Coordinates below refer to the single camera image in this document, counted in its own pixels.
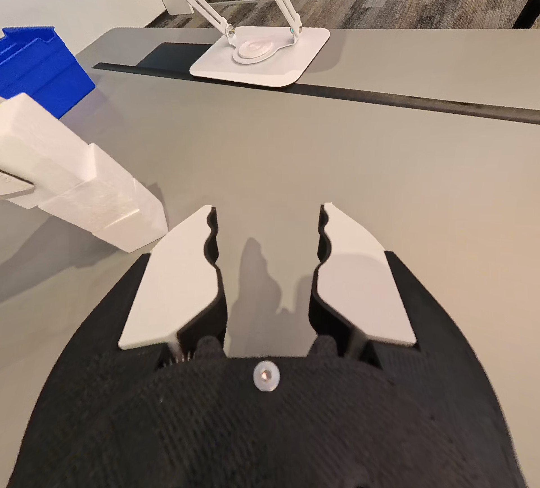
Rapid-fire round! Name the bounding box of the blue plastic bin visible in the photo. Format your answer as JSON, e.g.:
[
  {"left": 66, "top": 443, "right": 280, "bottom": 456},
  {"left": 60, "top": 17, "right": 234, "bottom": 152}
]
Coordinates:
[{"left": 0, "top": 26, "right": 95, "bottom": 120}]

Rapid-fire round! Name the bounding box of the white hard foam cube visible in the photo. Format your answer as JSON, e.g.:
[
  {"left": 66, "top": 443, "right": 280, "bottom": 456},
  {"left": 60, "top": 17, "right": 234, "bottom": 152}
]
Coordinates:
[
  {"left": 38, "top": 143, "right": 140, "bottom": 239},
  {"left": 0, "top": 93, "right": 91, "bottom": 210},
  {"left": 91, "top": 178, "right": 169, "bottom": 253}
]

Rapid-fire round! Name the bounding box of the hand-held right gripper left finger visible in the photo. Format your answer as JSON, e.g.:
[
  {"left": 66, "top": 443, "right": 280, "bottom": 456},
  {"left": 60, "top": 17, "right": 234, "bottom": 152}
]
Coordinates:
[{"left": 117, "top": 204, "right": 228, "bottom": 357}]

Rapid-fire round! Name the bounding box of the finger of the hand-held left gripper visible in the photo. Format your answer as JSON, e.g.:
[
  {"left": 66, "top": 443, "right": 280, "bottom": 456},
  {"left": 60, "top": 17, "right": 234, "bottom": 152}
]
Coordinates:
[{"left": 0, "top": 171, "right": 34, "bottom": 202}]

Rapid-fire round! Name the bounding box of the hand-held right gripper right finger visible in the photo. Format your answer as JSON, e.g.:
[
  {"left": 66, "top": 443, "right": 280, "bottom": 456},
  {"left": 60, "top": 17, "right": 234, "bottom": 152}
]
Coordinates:
[{"left": 308, "top": 202, "right": 418, "bottom": 359}]

